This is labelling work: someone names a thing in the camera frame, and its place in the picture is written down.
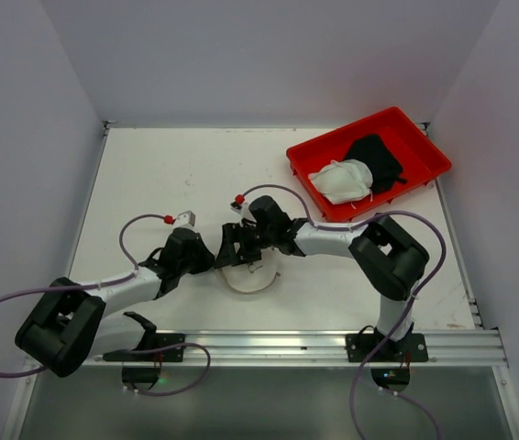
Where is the white mesh laundry bag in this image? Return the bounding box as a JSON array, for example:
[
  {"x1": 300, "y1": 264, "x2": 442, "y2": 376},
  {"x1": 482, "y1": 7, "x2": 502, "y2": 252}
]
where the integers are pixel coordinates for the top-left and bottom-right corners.
[{"x1": 216, "y1": 255, "x2": 279, "y2": 294}]

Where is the pale green bra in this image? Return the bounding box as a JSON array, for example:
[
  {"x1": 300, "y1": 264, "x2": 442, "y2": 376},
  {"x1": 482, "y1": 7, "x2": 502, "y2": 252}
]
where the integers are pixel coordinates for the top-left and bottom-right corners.
[{"x1": 308, "y1": 159, "x2": 373, "y2": 205}]

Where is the black bra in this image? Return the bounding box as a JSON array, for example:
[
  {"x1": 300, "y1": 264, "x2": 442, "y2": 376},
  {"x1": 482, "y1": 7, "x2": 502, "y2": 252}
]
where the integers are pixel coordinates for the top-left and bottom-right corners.
[{"x1": 344, "y1": 134, "x2": 408, "y2": 195}]

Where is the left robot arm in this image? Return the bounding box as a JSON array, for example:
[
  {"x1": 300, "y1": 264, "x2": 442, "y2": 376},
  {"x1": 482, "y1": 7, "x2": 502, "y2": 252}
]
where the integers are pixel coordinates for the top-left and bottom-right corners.
[{"x1": 15, "y1": 227, "x2": 215, "y2": 378}]

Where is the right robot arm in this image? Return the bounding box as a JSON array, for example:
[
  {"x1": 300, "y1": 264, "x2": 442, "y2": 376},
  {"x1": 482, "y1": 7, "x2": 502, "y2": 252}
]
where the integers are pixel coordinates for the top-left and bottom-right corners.
[{"x1": 215, "y1": 195, "x2": 429, "y2": 343}]

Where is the red plastic tray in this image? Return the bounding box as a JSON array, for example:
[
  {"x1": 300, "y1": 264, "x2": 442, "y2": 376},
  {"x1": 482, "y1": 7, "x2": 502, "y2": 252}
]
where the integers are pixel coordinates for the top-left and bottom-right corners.
[{"x1": 286, "y1": 107, "x2": 452, "y2": 222}]

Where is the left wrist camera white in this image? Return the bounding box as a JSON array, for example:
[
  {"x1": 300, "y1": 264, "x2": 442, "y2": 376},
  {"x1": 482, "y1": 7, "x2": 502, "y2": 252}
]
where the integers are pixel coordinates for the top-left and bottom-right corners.
[{"x1": 163, "y1": 211, "x2": 196, "y2": 231}]

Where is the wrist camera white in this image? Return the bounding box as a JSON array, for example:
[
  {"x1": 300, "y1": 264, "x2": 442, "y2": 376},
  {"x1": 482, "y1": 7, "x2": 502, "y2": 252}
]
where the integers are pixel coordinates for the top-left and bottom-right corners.
[
  {"x1": 230, "y1": 194, "x2": 255, "y2": 221},
  {"x1": 163, "y1": 211, "x2": 196, "y2": 231}
]

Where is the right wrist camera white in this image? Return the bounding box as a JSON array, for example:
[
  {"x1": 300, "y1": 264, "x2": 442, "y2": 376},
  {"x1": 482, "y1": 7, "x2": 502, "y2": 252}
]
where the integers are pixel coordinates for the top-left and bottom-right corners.
[{"x1": 230, "y1": 194, "x2": 255, "y2": 221}]

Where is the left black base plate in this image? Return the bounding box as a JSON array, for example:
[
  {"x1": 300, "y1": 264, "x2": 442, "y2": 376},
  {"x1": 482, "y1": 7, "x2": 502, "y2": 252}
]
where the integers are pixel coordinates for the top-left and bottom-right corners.
[{"x1": 103, "y1": 320, "x2": 186, "y2": 364}]

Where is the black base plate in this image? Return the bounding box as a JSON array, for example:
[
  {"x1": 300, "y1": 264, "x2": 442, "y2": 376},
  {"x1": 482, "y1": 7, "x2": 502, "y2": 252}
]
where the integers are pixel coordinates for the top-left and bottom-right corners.
[
  {"x1": 345, "y1": 325, "x2": 429, "y2": 363},
  {"x1": 103, "y1": 320, "x2": 186, "y2": 364}
]

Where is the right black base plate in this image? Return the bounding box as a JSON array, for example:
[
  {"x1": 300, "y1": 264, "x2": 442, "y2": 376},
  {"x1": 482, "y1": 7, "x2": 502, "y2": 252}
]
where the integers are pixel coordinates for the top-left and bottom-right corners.
[{"x1": 345, "y1": 325, "x2": 429, "y2": 363}]

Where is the aluminium mounting rail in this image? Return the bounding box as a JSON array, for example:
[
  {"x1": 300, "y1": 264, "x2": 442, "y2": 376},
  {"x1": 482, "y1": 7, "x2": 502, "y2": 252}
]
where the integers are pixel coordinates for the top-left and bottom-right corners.
[{"x1": 83, "y1": 330, "x2": 507, "y2": 367}]

